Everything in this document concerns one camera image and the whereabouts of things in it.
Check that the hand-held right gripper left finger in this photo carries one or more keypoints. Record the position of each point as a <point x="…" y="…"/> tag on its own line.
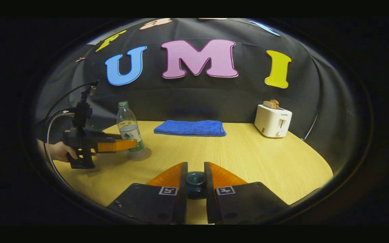
<point x="182" y="189"/>

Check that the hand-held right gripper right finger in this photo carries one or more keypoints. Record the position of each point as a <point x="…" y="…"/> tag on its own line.
<point x="209" y="189"/>

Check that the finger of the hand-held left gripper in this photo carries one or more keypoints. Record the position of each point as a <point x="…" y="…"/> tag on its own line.
<point x="106" y="135"/>
<point x="117" y="145"/>

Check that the clear plastic water bottle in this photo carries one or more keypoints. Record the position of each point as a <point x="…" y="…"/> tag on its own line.
<point x="128" y="130"/>

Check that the round brown coaster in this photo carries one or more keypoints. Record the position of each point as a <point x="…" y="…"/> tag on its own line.
<point x="146" y="155"/>

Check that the blue folded towel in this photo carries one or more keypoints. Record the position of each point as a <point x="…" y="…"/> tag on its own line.
<point x="191" y="128"/>

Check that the white toaster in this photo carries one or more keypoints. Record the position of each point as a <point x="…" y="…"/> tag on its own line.
<point x="270" y="123"/>

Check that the black backdrop cloth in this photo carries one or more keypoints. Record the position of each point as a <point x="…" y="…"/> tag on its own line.
<point x="198" y="98"/>

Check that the light toast slice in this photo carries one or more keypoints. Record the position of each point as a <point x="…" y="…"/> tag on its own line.
<point x="267" y="104"/>

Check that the dark brown toast slice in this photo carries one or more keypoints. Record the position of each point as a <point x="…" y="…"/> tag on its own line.
<point x="275" y="103"/>

